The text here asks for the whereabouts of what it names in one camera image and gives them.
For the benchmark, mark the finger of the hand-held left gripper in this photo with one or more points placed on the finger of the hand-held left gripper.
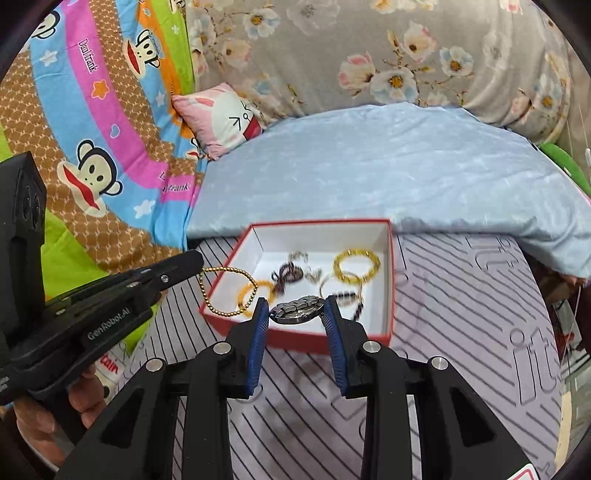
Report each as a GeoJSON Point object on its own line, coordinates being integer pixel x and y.
{"type": "Point", "coordinates": [180, 267]}

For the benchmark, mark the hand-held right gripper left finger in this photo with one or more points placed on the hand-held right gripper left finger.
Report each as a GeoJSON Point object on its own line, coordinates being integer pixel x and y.
{"type": "Point", "coordinates": [258, 341]}

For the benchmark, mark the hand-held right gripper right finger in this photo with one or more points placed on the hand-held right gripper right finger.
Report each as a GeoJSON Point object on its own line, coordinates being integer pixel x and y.
{"type": "Point", "coordinates": [334, 346]}

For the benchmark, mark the red cardboard box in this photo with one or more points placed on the red cardboard box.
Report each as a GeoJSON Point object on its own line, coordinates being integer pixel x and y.
{"type": "Point", "coordinates": [295, 339]}

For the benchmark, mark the silver wrist watch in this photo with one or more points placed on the silver wrist watch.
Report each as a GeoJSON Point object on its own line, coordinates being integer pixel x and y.
{"type": "Point", "coordinates": [295, 310]}

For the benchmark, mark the thin gold bangle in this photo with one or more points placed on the thin gold bangle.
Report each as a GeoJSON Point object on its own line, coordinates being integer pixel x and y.
{"type": "Point", "coordinates": [341, 275]}

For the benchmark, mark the person's left hand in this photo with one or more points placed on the person's left hand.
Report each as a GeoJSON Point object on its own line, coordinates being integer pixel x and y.
{"type": "Point", "coordinates": [87, 401]}

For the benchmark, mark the grey striped bed sheet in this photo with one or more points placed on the grey striped bed sheet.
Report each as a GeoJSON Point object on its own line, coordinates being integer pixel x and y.
{"type": "Point", "coordinates": [461, 346]}

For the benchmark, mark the pink cartoon pillow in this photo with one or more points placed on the pink cartoon pillow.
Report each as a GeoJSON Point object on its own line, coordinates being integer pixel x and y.
{"type": "Point", "coordinates": [221, 120]}

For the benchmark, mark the colourful cartoon monkey blanket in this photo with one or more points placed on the colourful cartoon monkey blanket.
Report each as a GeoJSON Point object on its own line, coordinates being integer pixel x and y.
{"type": "Point", "coordinates": [115, 115]}

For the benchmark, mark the light blue blanket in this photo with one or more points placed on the light blue blanket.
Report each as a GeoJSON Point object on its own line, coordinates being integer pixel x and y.
{"type": "Point", "coordinates": [369, 175]}

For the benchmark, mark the floral pillow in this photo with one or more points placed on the floral pillow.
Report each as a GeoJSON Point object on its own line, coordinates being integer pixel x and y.
{"type": "Point", "coordinates": [369, 46]}

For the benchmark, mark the green plastic object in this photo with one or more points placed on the green plastic object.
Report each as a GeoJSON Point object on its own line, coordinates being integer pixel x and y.
{"type": "Point", "coordinates": [563, 161]}

